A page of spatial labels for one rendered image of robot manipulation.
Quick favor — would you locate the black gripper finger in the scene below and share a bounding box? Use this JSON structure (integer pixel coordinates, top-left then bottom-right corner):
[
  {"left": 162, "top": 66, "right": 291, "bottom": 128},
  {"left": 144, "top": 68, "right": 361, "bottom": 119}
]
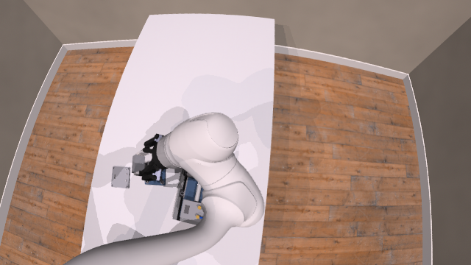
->
[
  {"left": 135, "top": 134, "right": 164, "bottom": 156},
  {"left": 134, "top": 159, "right": 162, "bottom": 181}
]

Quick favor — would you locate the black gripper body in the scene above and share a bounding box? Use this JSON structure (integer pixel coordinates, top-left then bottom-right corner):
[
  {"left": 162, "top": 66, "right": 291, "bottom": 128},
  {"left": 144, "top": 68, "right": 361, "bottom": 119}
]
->
[{"left": 152, "top": 143, "right": 169, "bottom": 172}]

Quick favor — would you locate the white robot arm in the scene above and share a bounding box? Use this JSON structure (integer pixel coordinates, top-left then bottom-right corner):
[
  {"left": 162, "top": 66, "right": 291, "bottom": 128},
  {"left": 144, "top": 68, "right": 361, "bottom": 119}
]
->
[{"left": 63, "top": 113, "right": 265, "bottom": 265}]

